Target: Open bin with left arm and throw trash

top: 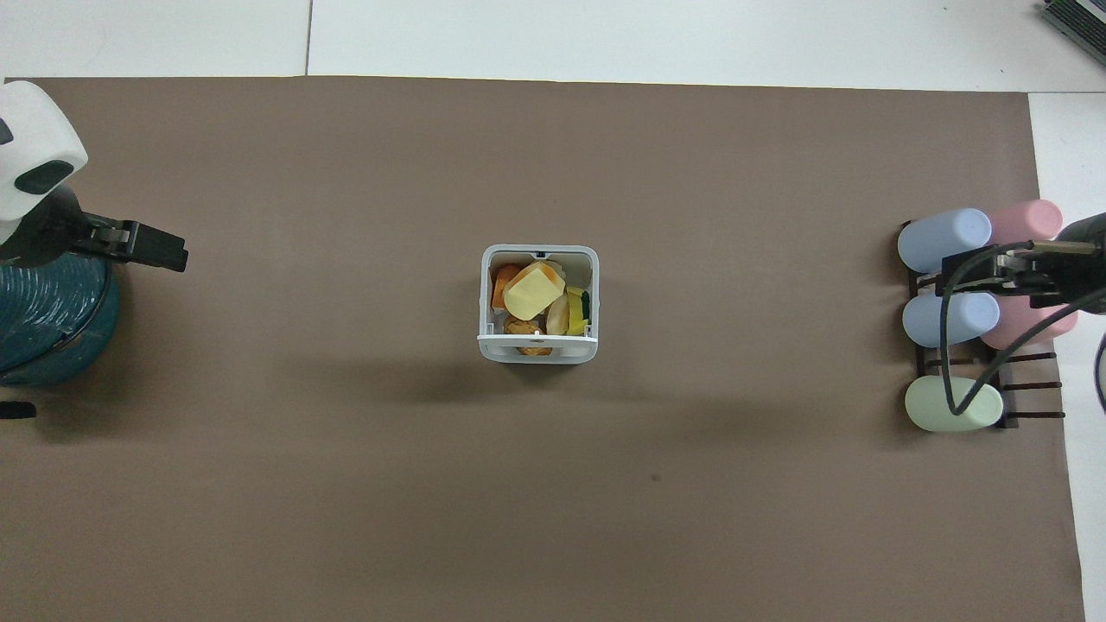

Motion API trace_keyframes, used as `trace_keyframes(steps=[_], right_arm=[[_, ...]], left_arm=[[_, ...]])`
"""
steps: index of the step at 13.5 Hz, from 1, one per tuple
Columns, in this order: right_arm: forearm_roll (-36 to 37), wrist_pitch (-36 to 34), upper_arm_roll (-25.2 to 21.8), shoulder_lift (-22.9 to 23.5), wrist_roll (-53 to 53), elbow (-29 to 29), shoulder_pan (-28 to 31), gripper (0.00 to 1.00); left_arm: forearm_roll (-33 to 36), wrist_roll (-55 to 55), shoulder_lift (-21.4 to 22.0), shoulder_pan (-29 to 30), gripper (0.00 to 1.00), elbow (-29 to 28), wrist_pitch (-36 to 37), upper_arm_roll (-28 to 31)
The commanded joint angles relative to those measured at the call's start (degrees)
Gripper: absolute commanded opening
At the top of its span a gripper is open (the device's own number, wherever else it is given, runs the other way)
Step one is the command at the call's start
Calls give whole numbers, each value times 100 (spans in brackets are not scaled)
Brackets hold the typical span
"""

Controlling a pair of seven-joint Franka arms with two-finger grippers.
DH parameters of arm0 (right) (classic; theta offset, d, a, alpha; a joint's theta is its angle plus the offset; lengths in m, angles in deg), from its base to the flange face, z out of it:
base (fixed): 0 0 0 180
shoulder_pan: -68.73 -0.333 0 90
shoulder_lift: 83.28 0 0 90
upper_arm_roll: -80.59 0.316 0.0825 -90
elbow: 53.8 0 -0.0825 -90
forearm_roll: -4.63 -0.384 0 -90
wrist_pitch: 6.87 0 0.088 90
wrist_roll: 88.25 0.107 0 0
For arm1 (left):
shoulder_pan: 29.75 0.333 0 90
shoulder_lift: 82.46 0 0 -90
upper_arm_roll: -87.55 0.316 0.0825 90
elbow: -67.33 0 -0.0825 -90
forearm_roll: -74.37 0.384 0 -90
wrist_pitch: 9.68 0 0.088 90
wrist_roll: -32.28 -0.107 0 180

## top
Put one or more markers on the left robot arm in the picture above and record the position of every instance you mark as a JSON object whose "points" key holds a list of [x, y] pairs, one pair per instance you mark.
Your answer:
{"points": [[34, 130]]}

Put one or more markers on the teal round bin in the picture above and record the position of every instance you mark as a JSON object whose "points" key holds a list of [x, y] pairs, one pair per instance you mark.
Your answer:
{"points": [[43, 311]]}

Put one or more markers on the brown bread piece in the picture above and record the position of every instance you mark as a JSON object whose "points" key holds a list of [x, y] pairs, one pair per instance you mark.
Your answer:
{"points": [[521, 328]]}

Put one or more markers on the toy food pieces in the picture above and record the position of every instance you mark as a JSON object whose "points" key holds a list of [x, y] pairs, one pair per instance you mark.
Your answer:
{"points": [[531, 292]]}

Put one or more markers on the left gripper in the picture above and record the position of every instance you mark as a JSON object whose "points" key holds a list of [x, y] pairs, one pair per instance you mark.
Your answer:
{"points": [[52, 229]]}

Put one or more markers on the yellow green food piece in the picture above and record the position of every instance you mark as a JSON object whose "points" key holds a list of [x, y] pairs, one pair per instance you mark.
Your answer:
{"points": [[577, 315]]}

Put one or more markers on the light blue cup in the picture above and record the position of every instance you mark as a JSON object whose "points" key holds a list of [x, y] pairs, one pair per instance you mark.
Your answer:
{"points": [[942, 240], [937, 321]]}

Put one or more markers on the orange food piece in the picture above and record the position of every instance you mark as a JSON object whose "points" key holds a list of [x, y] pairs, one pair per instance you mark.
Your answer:
{"points": [[503, 285]]}

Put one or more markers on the dark wooden cup rack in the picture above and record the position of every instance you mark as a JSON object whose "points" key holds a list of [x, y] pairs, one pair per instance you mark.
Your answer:
{"points": [[1032, 384]]}

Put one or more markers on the white square basket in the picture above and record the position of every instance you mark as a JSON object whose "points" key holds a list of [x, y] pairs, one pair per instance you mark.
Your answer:
{"points": [[537, 350]]}

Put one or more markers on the beige food piece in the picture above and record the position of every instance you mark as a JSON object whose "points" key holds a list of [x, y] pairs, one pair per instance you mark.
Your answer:
{"points": [[557, 315]]}

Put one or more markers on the grey ribbed object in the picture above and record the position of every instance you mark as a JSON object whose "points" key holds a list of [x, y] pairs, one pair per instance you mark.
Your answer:
{"points": [[1080, 22]]}

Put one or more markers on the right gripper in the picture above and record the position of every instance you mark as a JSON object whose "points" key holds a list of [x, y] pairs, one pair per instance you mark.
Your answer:
{"points": [[1084, 259]]}

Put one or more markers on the light green cup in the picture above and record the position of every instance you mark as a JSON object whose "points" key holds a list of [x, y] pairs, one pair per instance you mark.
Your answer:
{"points": [[929, 406]]}

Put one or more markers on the pink cup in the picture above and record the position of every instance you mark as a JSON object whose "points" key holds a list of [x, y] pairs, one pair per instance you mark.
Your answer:
{"points": [[1032, 326], [1028, 220]]}

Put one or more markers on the black bin pedal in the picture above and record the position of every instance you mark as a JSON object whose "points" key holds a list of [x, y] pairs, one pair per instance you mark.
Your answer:
{"points": [[15, 410]]}

